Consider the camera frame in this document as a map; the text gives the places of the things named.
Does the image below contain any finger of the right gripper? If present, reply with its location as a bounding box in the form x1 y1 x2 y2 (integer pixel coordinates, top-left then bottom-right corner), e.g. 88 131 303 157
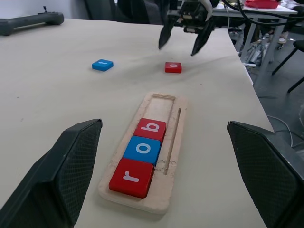
191 20 215 57
158 14 178 50

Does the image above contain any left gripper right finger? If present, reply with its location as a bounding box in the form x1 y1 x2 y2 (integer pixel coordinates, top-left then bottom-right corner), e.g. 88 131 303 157
227 121 304 228

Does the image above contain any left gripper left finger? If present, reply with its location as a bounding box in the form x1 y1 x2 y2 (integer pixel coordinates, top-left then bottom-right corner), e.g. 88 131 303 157
0 118 104 228

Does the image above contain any red letter tile b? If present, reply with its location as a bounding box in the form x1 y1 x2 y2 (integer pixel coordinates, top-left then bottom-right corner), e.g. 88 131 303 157
133 118 167 143

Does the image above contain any red letter tile o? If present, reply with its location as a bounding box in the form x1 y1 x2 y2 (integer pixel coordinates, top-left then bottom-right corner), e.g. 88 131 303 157
165 62 183 74

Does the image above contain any red r tile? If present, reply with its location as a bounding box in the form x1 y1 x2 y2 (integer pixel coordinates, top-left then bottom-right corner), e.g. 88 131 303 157
108 158 155 199

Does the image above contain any blue letter tile t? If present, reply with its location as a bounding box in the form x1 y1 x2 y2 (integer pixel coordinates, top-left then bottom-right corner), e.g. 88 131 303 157
91 58 114 71

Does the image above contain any blue letter tile o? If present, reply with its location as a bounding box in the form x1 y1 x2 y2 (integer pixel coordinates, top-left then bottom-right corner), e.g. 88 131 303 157
122 135 162 166

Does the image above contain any light wooden letter tray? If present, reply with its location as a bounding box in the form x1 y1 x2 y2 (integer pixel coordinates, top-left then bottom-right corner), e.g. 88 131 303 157
97 92 190 216

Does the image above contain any crumpled plastic bag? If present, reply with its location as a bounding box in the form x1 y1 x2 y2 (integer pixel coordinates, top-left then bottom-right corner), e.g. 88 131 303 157
241 44 265 70

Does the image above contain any white office desk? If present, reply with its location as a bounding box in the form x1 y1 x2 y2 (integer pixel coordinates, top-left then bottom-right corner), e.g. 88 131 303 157
211 3 304 84

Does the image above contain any red tray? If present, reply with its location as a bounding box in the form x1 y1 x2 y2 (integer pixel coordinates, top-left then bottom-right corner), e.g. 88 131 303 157
244 0 281 8

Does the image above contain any white shoe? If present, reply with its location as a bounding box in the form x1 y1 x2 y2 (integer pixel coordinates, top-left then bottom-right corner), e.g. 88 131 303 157
276 30 291 50

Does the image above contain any black chair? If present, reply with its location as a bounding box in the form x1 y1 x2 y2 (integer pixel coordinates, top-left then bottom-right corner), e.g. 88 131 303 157
271 39 304 94

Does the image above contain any grey handheld remote controller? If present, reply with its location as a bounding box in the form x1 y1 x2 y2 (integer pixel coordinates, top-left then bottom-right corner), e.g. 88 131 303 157
0 6 65 36

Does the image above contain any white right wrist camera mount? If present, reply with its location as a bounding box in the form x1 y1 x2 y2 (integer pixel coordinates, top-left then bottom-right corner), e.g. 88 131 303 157
200 0 214 22

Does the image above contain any white floor cable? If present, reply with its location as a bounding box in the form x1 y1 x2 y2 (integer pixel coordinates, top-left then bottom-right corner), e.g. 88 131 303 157
267 114 304 149

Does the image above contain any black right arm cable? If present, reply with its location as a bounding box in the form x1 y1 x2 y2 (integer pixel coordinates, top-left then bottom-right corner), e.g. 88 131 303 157
236 0 304 26
221 0 304 18

